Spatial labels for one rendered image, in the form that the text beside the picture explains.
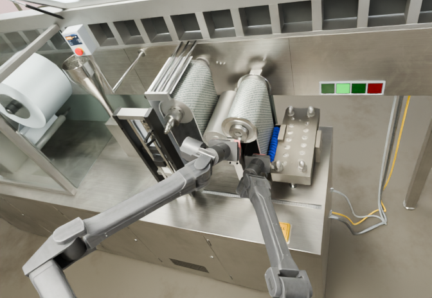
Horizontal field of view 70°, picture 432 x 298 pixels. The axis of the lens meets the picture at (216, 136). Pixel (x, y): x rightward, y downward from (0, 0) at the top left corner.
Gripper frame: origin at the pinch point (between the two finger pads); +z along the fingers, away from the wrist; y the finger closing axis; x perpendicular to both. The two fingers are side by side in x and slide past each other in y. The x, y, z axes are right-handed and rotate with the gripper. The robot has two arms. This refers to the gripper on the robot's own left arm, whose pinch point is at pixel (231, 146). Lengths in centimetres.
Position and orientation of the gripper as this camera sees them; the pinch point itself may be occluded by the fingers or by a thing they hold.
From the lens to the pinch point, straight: 111.6
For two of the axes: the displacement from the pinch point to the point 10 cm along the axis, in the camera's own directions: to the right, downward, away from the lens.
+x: 0.0, -9.9, -1.6
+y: 9.2, 0.6, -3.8
